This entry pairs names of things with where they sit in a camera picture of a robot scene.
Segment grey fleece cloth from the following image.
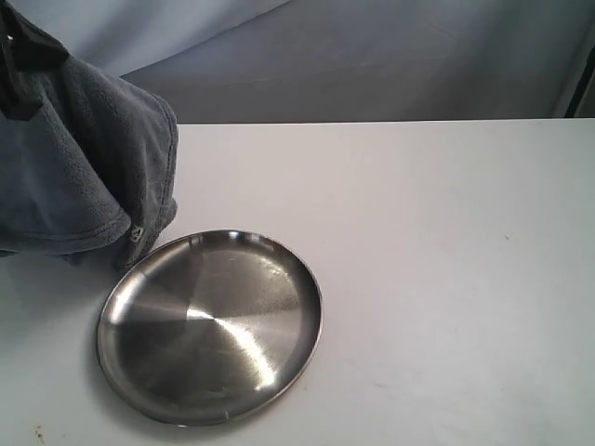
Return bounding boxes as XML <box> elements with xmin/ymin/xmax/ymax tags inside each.
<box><xmin>1</xmin><ymin>51</ymin><xmax>179</xmax><ymax>268</ymax></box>

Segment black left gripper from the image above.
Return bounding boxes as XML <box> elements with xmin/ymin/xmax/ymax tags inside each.
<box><xmin>1</xmin><ymin>1</ymin><xmax>70</xmax><ymax>121</ymax></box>

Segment grey backdrop cloth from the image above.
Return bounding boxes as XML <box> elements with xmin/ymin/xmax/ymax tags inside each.
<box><xmin>14</xmin><ymin>1</ymin><xmax>594</xmax><ymax>124</ymax></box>

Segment black vertical frame pole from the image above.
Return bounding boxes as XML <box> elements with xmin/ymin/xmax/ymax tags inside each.
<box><xmin>563</xmin><ymin>26</ymin><xmax>594</xmax><ymax>118</ymax></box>

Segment round stainless steel plate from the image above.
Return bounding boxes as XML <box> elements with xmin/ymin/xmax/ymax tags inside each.
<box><xmin>96</xmin><ymin>230</ymin><xmax>324</xmax><ymax>426</ymax></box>

